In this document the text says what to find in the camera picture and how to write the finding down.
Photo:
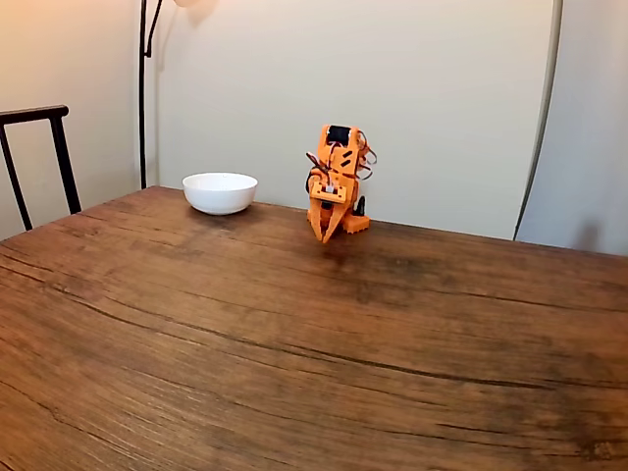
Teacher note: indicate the white bowl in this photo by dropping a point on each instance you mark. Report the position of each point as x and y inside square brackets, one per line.
[221, 196]

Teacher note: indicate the grey vertical trim strip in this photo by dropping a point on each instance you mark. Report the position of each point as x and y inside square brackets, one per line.
[537, 147]

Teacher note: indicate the black floor lamp stand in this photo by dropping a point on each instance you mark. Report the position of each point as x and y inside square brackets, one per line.
[142, 122]

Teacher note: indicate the black wooden chair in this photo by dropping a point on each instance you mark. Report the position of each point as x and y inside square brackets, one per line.
[34, 115]

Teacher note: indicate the orange camera mount with camera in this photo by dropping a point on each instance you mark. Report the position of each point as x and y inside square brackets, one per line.
[338, 193]

